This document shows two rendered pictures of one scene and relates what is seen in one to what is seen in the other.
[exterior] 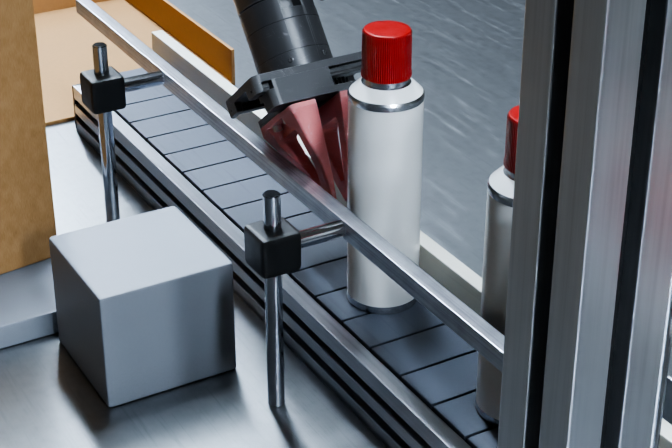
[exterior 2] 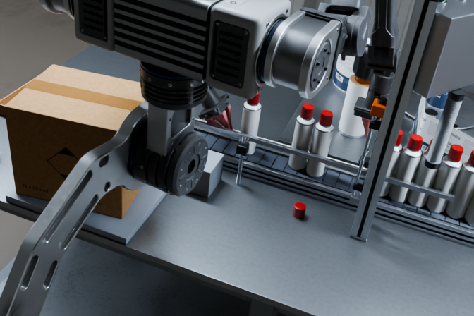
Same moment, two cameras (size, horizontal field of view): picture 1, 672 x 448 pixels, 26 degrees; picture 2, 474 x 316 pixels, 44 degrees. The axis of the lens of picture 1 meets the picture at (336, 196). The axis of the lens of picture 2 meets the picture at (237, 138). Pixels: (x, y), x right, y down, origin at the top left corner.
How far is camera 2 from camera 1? 1.10 m
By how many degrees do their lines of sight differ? 37
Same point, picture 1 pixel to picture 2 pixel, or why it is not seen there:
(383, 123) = (257, 113)
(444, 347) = (271, 158)
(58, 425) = (202, 206)
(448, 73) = not seen: hidden behind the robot
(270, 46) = (209, 99)
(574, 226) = (396, 133)
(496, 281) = (301, 141)
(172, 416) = (222, 194)
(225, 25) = not seen: hidden behind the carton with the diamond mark
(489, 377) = (297, 161)
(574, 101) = (398, 116)
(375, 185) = (253, 127)
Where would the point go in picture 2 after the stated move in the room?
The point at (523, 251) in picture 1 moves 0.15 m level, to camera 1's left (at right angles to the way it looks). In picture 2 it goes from (381, 138) to (338, 158)
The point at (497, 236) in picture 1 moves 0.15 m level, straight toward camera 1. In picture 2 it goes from (302, 132) to (337, 161)
